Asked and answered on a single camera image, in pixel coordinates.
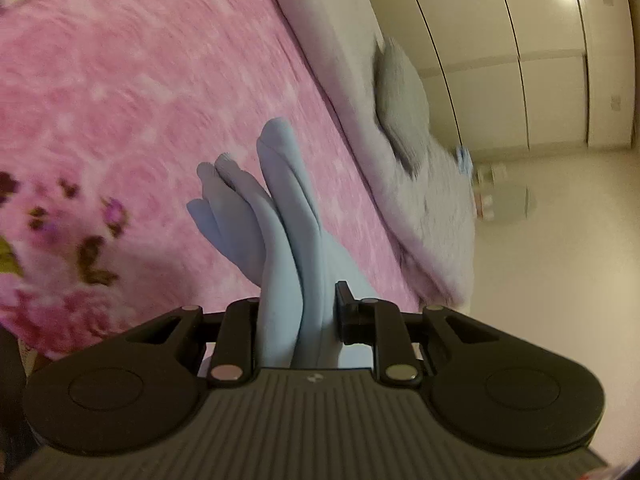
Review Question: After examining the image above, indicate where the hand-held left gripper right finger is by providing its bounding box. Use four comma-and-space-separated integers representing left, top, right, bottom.
335, 281, 518, 390

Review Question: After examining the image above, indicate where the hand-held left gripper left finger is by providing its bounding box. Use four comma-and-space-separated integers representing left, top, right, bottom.
122, 297, 261, 390

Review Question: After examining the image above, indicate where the light blue sweatshirt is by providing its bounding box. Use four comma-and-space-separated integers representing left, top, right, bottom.
186, 117, 381, 371

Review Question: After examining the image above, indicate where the striped folded quilt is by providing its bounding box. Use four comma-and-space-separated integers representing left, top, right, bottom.
260, 0, 477, 306

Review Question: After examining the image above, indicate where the white holder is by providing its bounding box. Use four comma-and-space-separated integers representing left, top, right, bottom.
475, 165, 501, 196

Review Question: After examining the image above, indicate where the grey pillow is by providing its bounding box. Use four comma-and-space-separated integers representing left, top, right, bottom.
372, 37, 434, 171

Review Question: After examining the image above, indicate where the pink floral blanket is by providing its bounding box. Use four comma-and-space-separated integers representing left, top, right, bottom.
0, 0, 426, 361

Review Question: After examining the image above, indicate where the cream wardrobe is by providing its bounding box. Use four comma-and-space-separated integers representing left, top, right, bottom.
350, 0, 640, 166

